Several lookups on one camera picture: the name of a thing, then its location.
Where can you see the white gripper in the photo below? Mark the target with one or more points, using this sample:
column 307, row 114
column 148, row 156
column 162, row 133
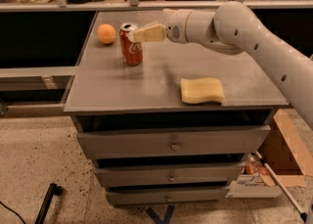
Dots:
column 176, row 25

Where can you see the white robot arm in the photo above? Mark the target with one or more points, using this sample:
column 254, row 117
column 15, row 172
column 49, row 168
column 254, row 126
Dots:
column 234, row 28

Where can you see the yellow sponge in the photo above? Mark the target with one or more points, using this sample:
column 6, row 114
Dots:
column 203, row 90

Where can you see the orange fruit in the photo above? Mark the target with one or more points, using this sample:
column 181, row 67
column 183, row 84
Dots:
column 106, row 33

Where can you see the middle grey drawer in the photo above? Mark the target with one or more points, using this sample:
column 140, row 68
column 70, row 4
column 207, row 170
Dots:
column 168, row 174

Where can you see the top grey drawer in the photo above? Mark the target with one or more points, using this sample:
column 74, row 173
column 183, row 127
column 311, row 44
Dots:
column 173, row 142

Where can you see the white stick black handle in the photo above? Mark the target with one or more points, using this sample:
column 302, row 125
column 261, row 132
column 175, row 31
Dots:
column 306, row 217

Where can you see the grey drawer cabinet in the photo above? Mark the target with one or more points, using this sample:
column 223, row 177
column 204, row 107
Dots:
column 108, row 95

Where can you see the red coke can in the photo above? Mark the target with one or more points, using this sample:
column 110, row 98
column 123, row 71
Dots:
column 131, row 51

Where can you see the black bar on floor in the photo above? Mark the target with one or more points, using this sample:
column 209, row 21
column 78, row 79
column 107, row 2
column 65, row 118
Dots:
column 53, row 190

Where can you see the cardboard box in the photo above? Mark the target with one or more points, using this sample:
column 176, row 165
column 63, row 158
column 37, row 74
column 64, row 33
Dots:
column 286, row 153

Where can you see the grey drawer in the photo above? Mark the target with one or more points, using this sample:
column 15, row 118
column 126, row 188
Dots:
column 198, row 194
column 168, row 174
column 173, row 142

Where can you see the bottom grey drawer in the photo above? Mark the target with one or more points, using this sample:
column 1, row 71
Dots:
column 198, row 194

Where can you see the orange packet in box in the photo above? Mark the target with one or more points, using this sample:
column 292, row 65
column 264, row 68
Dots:
column 254, row 166

